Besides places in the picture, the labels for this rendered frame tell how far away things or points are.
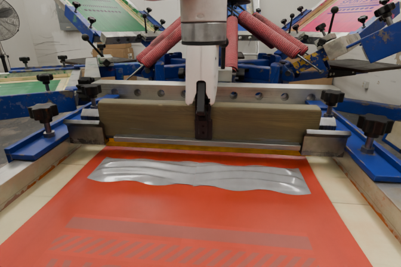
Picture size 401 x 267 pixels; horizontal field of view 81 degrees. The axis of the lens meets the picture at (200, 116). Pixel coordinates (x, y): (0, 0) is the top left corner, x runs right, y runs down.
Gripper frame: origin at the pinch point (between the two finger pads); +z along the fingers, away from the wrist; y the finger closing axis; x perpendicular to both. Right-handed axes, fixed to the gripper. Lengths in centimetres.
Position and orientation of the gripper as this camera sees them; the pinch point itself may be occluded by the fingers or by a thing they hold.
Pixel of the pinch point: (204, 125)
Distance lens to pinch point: 45.3
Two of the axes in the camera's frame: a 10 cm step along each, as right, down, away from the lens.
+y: -1.1, 3.6, -9.3
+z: 0.1, 9.3, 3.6
